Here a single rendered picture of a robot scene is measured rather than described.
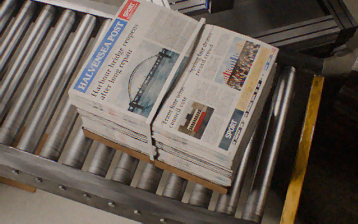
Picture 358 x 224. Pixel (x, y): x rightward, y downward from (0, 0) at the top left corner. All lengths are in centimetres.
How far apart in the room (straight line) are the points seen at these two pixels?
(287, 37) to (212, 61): 111
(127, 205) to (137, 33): 39
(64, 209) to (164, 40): 111
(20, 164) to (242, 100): 57
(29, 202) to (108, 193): 94
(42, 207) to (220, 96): 121
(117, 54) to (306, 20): 130
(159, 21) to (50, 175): 45
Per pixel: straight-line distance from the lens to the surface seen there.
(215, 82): 106
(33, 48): 146
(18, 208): 212
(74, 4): 152
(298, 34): 220
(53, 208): 208
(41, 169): 126
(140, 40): 112
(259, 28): 220
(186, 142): 101
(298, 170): 123
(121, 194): 120
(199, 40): 112
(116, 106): 104
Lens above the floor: 193
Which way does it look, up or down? 61 degrees down
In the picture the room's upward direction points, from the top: straight up
